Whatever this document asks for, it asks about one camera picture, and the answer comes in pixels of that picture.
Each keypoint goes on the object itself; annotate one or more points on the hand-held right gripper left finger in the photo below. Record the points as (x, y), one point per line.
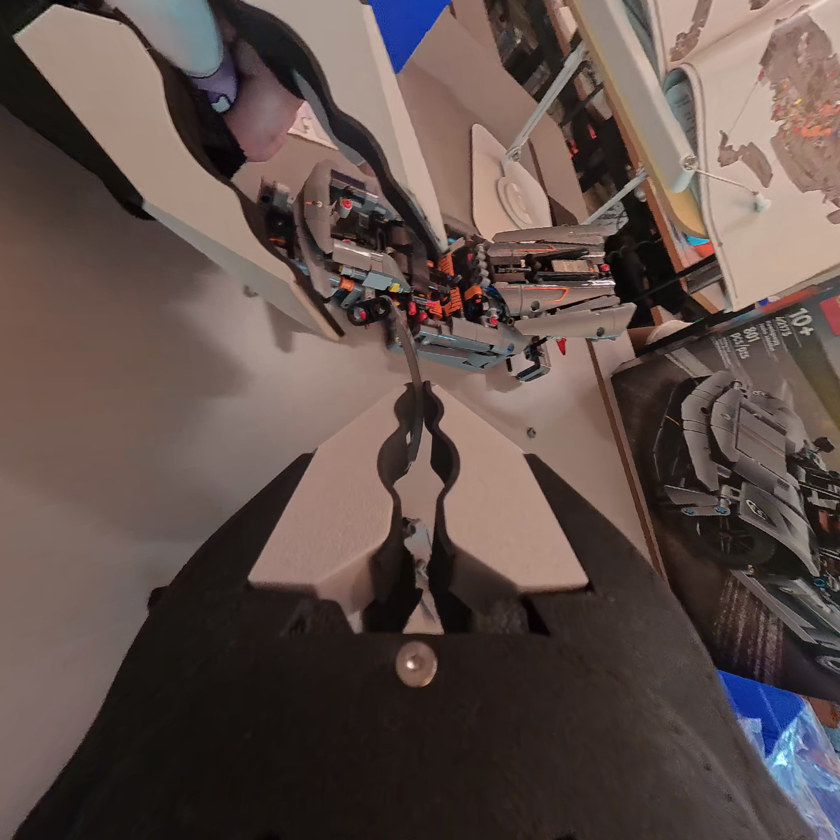
(328, 512)

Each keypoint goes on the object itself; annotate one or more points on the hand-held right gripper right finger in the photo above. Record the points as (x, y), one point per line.
(512, 518)

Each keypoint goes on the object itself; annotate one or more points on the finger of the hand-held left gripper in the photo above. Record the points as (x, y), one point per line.
(164, 177)
(367, 85)

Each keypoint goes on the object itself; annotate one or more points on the black curved lego strip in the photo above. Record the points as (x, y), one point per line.
(413, 364)

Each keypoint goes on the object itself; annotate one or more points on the grey lego car model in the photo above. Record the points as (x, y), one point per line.
(472, 308)

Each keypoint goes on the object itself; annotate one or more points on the lego car set box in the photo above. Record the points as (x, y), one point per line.
(741, 459)

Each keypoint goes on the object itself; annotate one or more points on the person's left hand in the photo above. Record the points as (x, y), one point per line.
(266, 111)

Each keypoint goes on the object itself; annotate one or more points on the blue plastic bin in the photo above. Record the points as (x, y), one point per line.
(761, 702)
(394, 33)

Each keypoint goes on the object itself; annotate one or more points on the white instruction booklet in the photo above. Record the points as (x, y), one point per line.
(312, 124)

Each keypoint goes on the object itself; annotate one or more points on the cluttered storage shelf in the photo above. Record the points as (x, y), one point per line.
(525, 46)

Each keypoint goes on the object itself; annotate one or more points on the white desk lamp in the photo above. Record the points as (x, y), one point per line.
(518, 197)

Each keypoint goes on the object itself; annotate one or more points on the clear plastic bag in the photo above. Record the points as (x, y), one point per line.
(800, 774)

